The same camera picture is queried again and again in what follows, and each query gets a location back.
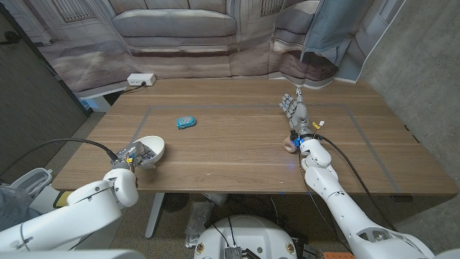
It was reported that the white bowl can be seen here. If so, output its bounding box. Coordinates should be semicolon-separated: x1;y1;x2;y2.
132;135;166;170

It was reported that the black ribbed round object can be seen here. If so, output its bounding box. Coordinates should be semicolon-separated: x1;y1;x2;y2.
160;193;190;214

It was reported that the metal table leg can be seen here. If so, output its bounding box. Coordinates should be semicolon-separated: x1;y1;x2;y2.
144;192;167;240

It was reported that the turquoise plastic gadget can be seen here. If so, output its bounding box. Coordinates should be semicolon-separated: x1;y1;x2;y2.
175;115;198;130

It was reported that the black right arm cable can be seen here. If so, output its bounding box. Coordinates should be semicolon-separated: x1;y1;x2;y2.
316;134;398;232

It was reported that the beige tape roll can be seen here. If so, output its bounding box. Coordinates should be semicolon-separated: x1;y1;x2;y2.
282;135;300;154

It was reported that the white power strip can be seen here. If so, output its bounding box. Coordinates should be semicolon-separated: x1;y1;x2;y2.
126;73;157;87

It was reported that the person's leg in jeans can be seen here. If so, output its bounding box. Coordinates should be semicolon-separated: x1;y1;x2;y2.
0;186;41;232

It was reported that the orange object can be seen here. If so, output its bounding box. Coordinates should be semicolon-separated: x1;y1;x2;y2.
323;251;357;259

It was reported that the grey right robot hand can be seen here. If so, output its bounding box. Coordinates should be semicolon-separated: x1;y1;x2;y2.
279;87;313;136

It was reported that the black power strip cord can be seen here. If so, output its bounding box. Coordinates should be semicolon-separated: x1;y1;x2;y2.
121;81;147;96

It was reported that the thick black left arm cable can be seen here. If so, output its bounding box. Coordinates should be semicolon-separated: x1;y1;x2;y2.
0;138;120;176

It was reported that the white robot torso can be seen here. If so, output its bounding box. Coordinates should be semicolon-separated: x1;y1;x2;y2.
193;214;298;259

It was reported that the yellow and black foot pedal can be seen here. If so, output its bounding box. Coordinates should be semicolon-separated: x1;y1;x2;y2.
52;190;73;209

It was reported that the printed living room backdrop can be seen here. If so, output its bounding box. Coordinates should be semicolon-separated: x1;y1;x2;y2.
0;0;408;99

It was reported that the dark partition panel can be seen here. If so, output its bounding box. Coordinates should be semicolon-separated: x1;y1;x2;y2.
0;3;92;184

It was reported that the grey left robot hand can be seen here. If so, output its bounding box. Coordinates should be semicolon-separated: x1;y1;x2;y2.
113;141;160;171

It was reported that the clear plastic bag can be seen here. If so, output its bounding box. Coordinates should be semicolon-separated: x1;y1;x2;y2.
184;199;217;249

